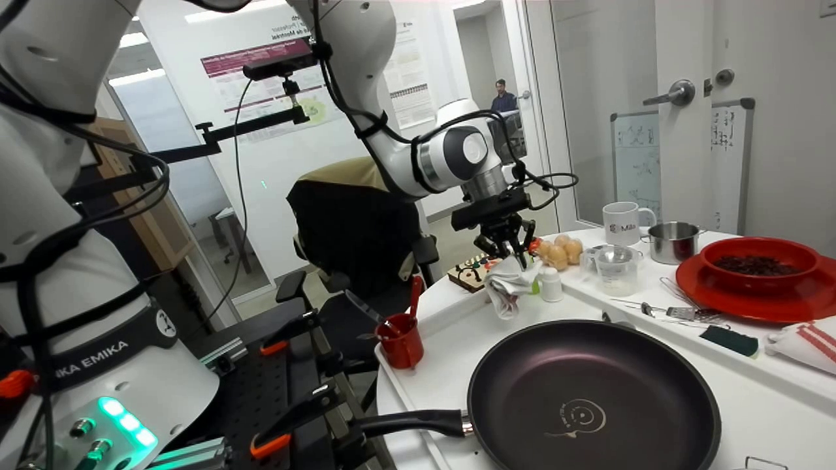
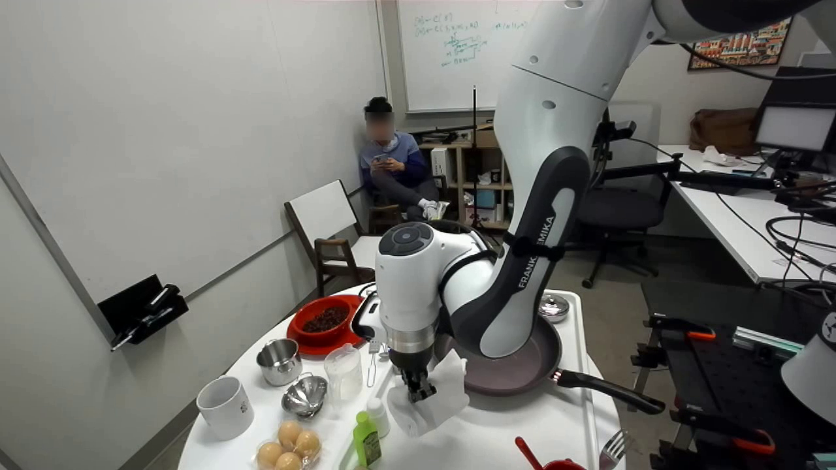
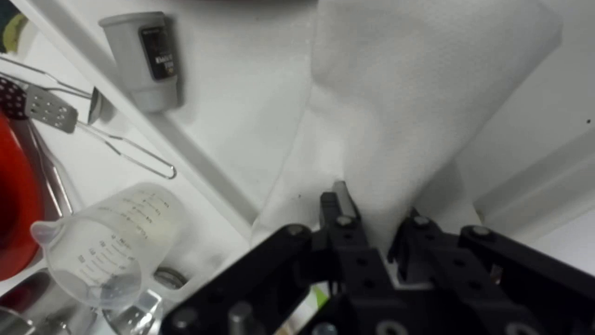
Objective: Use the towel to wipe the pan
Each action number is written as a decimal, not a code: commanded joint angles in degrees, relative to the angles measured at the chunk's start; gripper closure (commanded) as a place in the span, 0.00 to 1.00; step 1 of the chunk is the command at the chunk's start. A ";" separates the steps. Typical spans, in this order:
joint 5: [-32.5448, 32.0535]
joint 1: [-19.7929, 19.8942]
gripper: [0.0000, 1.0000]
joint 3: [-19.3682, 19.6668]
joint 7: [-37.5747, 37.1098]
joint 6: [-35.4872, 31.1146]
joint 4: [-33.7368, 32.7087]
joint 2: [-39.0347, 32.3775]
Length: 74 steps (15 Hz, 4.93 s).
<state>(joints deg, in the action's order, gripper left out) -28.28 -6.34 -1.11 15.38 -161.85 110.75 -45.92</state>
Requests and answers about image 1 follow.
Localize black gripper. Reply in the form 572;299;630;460
479;217;536;269

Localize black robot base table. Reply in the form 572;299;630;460
186;269;395;470

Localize black frying pan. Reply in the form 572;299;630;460
346;319;722;470

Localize wooden busy board toy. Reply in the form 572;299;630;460
443;252;493;294

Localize small white bottle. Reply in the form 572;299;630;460
536;265;566;306

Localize small steel bowl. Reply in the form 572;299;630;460
584;243;644;277

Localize white mug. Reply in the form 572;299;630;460
601;197;657;251

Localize red measuring cup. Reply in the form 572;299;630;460
375;311;429;370

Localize standing person dark clothes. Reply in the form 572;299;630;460
489;76;523;118

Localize small leaning whiteboard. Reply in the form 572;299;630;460
607;106;664;219
708;95;756;235

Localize black office chair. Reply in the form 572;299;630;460
284;157;439;302

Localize steel cup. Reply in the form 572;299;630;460
644;219;702;265

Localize white marker pen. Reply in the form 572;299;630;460
639;299;699;320

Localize white paper notice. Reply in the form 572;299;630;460
383;24;439;125

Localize dark green block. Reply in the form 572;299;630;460
698;324;759;357

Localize red bowl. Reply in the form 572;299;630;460
698;235;822;291

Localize silver door lock knob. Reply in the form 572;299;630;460
702;68;735;95

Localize gray door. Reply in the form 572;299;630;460
649;0;836;256

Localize white cloth with red stripes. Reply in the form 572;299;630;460
768;312;836;379

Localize paper notice purple header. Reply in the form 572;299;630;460
197;34;307;115

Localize brown wooden cabinet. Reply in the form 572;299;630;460
80;115;195;274

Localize pale green metal bar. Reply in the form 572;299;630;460
145;436;230;470

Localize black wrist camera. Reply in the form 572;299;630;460
449;189;536;231

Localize silver door lever handle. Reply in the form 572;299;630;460
641;78;698;109

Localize black clamp orange handle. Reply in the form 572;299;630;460
255;311;321;360
247;407;342;464

